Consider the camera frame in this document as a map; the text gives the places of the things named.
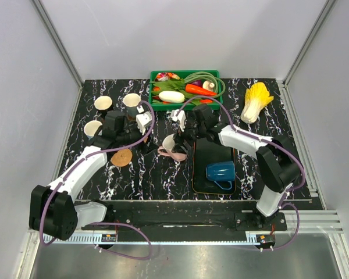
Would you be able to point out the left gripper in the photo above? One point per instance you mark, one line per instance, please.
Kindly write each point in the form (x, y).
(135, 126)

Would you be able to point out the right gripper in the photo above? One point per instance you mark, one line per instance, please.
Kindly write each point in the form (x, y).
(180, 138)

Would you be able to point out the pink cup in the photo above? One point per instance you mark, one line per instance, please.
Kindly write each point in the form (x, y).
(168, 149)

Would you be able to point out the woven rattan coaster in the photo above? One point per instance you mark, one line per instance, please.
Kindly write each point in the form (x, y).
(122, 158)

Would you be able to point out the grey blue cup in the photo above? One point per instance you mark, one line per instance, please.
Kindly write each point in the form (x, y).
(132, 103)

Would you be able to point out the light blue cup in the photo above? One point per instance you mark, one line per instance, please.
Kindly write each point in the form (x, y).
(91, 128)

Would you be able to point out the white cup dark body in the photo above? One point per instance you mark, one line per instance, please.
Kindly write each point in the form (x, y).
(103, 104)

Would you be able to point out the dark blue cup front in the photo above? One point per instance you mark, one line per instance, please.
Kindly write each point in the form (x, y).
(221, 172)

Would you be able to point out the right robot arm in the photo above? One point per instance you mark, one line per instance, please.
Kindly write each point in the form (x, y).
(278, 165)

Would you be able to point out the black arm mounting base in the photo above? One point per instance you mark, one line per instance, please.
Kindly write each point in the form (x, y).
(188, 221)

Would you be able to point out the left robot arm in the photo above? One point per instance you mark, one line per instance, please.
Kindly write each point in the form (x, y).
(52, 208)

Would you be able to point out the black serving tray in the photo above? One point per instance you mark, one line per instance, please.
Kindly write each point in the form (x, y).
(206, 153)

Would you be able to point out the green plastic vegetable tray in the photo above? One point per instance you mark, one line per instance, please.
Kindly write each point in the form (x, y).
(184, 73)

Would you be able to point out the white radish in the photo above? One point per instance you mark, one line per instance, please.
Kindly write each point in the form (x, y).
(171, 96)

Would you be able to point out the orange carrot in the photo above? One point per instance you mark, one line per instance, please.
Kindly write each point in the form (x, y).
(196, 90)

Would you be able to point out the leafy green vegetable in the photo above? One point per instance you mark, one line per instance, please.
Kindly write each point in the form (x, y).
(171, 85)

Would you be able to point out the purple onion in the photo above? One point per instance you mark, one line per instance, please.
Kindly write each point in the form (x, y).
(197, 83)

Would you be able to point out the white mushroom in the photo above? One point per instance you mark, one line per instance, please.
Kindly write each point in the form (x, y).
(208, 85)

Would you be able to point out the green long beans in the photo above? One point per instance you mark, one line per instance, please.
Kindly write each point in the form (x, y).
(206, 76)

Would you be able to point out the colourful snack packet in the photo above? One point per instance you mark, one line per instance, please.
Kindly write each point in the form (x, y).
(165, 76)

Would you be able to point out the yellow napa cabbage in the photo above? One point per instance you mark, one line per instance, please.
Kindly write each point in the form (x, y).
(257, 97)

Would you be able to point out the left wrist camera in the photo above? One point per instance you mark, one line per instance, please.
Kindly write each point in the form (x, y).
(143, 119)

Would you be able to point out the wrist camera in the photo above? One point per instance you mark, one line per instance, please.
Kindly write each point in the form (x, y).
(179, 117)
(143, 119)

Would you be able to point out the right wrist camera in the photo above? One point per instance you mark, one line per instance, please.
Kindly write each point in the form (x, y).
(179, 117)

